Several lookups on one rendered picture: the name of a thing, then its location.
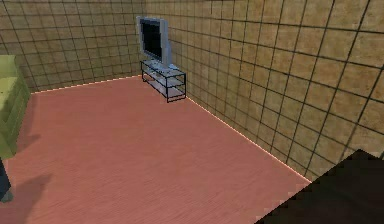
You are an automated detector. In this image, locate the dark blue furniture leg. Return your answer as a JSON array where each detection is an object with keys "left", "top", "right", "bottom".
[{"left": 0, "top": 158, "right": 15, "bottom": 204}]

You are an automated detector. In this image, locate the grey television set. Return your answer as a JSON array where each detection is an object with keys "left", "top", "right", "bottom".
[{"left": 135, "top": 15, "right": 180, "bottom": 70}]

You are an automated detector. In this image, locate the green sofa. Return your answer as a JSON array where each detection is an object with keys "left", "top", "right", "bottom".
[{"left": 0, "top": 54, "right": 32, "bottom": 160}]

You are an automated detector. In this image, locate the black glass television stand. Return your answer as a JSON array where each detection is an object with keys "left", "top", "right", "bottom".
[{"left": 139, "top": 59, "right": 187, "bottom": 104}]

